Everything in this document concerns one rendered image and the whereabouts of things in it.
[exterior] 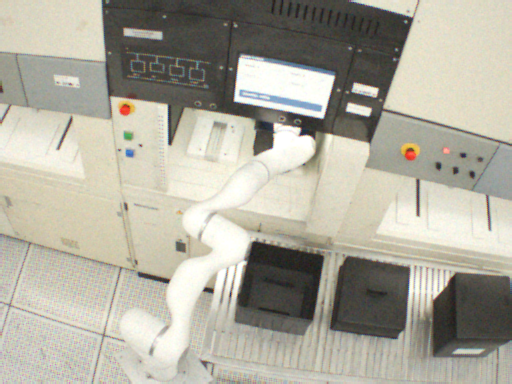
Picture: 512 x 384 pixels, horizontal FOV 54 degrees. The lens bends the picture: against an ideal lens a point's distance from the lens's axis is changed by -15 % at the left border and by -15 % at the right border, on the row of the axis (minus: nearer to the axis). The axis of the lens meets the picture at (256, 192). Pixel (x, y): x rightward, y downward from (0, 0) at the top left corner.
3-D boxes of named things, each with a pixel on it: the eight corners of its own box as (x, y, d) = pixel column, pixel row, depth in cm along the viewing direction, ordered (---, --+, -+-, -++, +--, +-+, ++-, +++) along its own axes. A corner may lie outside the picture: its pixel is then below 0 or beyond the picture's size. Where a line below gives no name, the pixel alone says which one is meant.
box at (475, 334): (431, 358, 208) (456, 338, 187) (431, 297, 224) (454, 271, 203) (487, 358, 209) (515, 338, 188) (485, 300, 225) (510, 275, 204)
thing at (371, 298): (329, 329, 213) (337, 318, 202) (339, 265, 229) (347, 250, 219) (398, 339, 212) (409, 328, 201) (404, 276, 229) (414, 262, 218)
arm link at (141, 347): (164, 376, 177) (159, 357, 158) (120, 347, 181) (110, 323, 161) (183, 350, 184) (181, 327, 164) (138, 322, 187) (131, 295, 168)
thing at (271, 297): (247, 260, 227) (251, 239, 212) (316, 274, 226) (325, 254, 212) (233, 322, 211) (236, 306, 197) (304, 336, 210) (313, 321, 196)
